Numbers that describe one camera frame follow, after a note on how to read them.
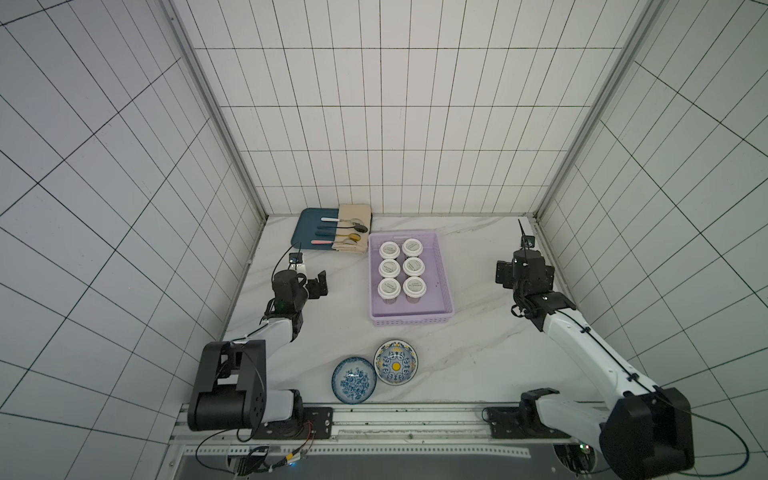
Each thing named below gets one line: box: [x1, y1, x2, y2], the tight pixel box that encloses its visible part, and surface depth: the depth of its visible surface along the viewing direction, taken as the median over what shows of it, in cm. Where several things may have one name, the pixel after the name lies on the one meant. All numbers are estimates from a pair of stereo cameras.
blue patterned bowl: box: [331, 357, 377, 405], surface depth 80 cm
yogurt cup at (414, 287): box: [402, 276, 427, 304], surface depth 92 cm
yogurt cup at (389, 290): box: [377, 278, 401, 305], surface depth 92 cm
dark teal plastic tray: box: [291, 208, 339, 251], surface depth 117 cm
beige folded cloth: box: [331, 204, 372, 254], surface depth 119 cm
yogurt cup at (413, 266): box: [402, 257, 426, 277], surface depth 97 cm
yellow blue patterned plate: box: [373, 339, 419, 386], surface depth 83 cm
